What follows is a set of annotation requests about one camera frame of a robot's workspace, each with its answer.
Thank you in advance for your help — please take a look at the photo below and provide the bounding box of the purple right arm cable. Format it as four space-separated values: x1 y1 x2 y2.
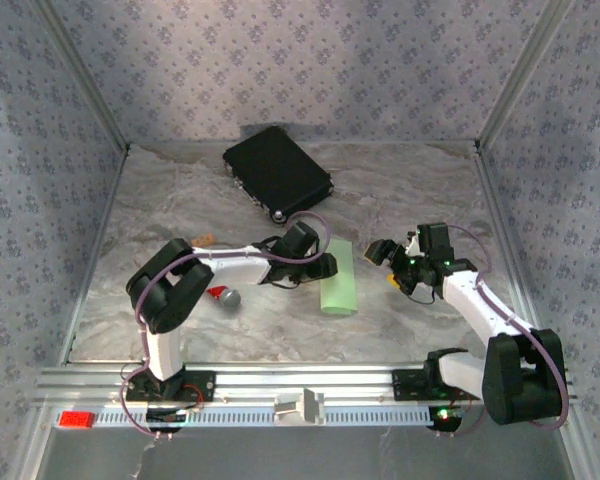
432 223 571 440

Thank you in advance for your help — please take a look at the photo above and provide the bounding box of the light green paper sheet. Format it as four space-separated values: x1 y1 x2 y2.
318 238 360 317

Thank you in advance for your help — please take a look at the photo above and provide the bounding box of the white slotted cable duct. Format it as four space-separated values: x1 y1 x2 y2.
53 402 464 429

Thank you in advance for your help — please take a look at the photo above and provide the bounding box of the red toy brick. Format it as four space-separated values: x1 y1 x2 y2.
58 410 97 430

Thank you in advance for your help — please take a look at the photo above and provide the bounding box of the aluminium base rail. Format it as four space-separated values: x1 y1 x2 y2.
33 363 579 407

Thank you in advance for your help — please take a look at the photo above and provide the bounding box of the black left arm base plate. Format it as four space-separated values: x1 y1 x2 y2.
123 368 217 404

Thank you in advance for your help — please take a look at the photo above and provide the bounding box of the red tube with silver cap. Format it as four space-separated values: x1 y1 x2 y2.
205 284 243 309

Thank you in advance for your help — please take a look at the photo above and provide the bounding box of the grey metal bracket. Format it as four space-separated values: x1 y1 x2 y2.
273 388 327 427

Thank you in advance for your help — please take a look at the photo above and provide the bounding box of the aluminium corner post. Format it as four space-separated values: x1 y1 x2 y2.
32 0 131 151
476 0 577 150

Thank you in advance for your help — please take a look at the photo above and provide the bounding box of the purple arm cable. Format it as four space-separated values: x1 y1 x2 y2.
119 210 334 442
432 223 571 440

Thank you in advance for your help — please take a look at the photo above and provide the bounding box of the aluminium side rail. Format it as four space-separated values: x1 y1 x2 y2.
472 144 551 364
61 144 131 365

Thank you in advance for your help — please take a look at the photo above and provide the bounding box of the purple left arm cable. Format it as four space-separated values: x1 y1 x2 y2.
119 210 334 442

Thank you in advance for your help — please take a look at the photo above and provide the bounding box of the black hard case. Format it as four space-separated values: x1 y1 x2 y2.
222 124 335 225

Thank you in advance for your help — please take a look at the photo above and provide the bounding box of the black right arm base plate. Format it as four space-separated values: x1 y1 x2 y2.
391 368 484 403

